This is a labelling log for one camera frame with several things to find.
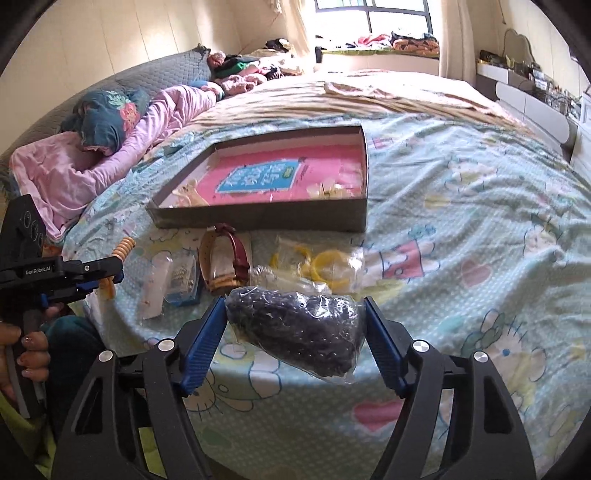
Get teal floral pillow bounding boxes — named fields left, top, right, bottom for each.
left=60, top=89, right=151, bottom=155

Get white dresser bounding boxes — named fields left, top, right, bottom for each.
left=475, top=60, right=591, bottom=162

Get bag of pale yellow beads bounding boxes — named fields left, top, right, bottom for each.
left=307, top=171, right=365, bottom=200

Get person's left hand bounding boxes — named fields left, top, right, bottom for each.
left=0, top=302, right=65, bottom=402

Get cream hair claw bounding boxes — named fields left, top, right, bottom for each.
left=173, top=181, right=208, bottom=208

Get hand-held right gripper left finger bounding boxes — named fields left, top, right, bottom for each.
left=51, top=296, right=228, bottom=480

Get blue earring box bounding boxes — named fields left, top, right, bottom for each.
left=164, top=251, right=201, bottom=306

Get cartoon print bedsheet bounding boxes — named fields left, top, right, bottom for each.
left=60, top=113, right=587, bottom=480

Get window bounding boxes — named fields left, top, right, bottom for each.
left=314, top=0, right=432, bottom=49

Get person's teal trouser leg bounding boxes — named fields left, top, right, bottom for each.
left=44, top=316, right=109, bottom=416

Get pink book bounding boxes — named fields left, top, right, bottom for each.
left=196, top=145, right=363, bottom=204

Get yellow bangles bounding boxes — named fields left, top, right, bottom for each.
left=269, top=235, right=365, bottom=296

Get pile of clothes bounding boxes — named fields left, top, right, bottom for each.
left=205, top=37, right=305, bottom=97

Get red strap wristwatch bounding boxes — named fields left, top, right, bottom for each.
left=198, top=223, right=252, bottom=296

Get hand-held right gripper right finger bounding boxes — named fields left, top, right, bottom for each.
left=363, top=296, right=539, bottom=480

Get dresser top clutter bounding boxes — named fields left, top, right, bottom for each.
left=480, top=48, right=583, bottom=116

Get grey shallow cardboard box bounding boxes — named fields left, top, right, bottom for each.
left=146, top=124, right=370, bottom=233

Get clothes on windowsill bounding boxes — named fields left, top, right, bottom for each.
left=344, top=31, right=439, bottom=56

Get yellow-green cloth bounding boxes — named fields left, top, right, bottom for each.
left=0, top=392, right=160, bottom=469

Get grey quilted headboard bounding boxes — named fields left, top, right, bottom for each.
left=0, top=44, right=213, bottom=158

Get cream curtain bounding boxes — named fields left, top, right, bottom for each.
left=286, top=0, right=324, bottom=58

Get clear plastic packet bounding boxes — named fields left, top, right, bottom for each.
left=249, top=264, right=333, bottom=296

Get scalloped mirror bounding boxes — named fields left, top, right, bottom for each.
left=501, top=28, right=536, bottom=65

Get bag of black beads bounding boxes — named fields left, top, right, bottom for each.
left=225, top=286, right=361, bottom=384

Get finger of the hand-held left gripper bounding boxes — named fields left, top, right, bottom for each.
left=69, top=256, right=125, bottom=283
left=69, top=276, right=114, bottom=306

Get white jewelry packet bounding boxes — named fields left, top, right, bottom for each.
left=140, top=253, right=174, bottom=320

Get orange spiral hair clip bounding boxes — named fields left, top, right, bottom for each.
left=102, top=237, right=136, bottom=296

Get pink blanket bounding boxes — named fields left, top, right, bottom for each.
left=9, top=85, right=225, bottom=241

